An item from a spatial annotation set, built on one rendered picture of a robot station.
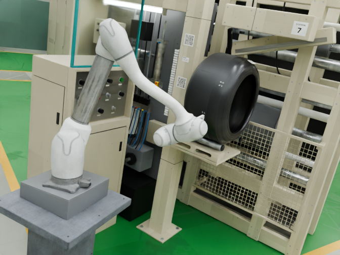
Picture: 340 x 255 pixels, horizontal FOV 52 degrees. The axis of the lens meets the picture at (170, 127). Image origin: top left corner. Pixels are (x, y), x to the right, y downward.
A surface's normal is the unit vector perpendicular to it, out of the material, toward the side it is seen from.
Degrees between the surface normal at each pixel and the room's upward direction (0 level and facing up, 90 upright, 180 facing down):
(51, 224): 0
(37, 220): 0
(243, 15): 90
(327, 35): 90
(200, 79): 63
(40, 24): 90
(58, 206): 90
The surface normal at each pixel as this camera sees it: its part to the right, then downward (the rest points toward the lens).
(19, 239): 0.17, -0.94
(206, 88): -0.50, -0.13
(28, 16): 0.54, 0.35
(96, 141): 0.80, 0.31
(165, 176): -0.58, 0.16
